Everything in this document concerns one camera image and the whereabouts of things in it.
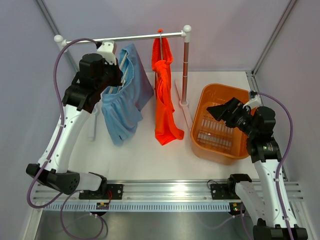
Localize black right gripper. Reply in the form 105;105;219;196
207;97;258;138

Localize white plastic hanger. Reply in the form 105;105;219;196
116;51;129;93

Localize light blue shorts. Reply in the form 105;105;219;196
101;43;154;146

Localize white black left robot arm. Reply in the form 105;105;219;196
26;53;122;200

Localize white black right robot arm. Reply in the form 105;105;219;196
206;97;308;240

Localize orange shorts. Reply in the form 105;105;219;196
151;38;185;146

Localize grey hanger with metal hook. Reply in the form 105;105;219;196
158;29;164;60

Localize orange plastic basket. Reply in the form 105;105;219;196
190;83;249;165

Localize silver clothes rack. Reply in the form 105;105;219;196
54;25;193;130

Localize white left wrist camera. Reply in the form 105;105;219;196
97;40;118;66

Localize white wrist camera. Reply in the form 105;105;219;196
97;40;118;66
243;91;262;110

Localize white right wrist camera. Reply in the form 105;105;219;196
243;91;262;110

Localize aluminium mounting rail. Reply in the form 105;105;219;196
31;181;304;204

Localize white slotted cable duct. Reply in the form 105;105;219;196
45;202;231;213

